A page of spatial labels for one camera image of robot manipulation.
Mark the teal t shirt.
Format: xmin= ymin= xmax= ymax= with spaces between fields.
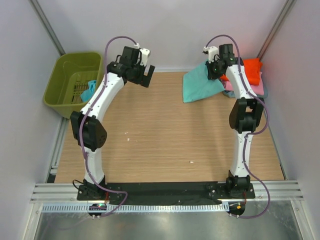
xmin=182 ymin=61 xmax=225 ymax=103

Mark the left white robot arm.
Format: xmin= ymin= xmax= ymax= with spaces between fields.
xmin=70 ymin=45 xmax=155 ymax=200

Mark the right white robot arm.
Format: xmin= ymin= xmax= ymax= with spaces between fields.
xmin=203 ymin=44 xmax=264 ymax=199

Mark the grey blue folded t shirt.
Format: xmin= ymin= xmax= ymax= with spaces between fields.
xmin=222 ymin=85 xmax=268 ymax=98

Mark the orange folded t shirt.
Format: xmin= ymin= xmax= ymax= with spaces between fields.
xmin=220 ymin=57 xmax=263 ymax=86

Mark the pink folded t shirt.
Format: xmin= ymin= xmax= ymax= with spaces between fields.
xmin=222 ymin=72 xmax=265 ymax=96

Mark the green plastic tub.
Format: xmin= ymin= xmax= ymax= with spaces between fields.
xmin=43 ymin=51 xmax=104 ymax=119

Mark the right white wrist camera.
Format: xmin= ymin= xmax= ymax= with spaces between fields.
xmin=203 ymin=46 xmax=219 ymax=63

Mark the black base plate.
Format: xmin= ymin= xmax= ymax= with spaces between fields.
xmin=77 ymin=181 xmax=256 ymax=205

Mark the aluminium front rail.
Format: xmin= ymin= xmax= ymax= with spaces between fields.
xmin=30 ymin=180 xmax=304 ymax=203

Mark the white slotted cable duct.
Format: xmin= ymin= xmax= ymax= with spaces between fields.
xmin=42 ymin=202 xmax=229 ymax=214

